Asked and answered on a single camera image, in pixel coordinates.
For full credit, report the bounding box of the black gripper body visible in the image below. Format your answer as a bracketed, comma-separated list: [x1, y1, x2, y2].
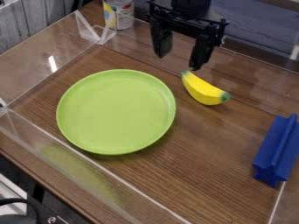
[147, 0, 229, 40]

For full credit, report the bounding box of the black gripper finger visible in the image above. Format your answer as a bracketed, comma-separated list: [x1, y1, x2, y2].
[149, 17, 173, 58]
[189, 27, 216, 71]

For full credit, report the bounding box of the blue T-shaped block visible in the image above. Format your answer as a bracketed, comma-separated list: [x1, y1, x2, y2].
[252, 114, 299, 188]

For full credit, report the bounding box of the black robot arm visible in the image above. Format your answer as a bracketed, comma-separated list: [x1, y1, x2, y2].
[147, 0, 229, 71]

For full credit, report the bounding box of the green round plate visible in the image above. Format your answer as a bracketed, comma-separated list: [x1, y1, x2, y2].
[56, 69, 176, 155]

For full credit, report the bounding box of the white labelled can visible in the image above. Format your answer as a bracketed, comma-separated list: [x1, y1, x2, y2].
[103, 0, 135, 30]

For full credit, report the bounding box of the yellow toy banana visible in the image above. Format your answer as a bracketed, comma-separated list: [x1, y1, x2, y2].
[181, 71, 231, 106]

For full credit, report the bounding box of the clear acrylic tray wall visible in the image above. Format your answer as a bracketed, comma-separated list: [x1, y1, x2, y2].
[0, 5, 299, 224]

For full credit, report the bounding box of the black cable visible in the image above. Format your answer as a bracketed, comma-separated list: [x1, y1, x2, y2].
[0, 198, 40, 224]

